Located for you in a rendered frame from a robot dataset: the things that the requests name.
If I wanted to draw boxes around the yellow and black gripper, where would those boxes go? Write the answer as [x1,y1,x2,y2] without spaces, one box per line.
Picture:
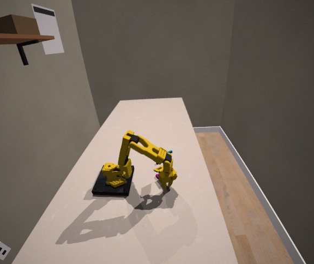
[154,166,177,189]

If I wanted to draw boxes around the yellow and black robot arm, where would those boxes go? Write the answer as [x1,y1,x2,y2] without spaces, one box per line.
[103,130,173,188]

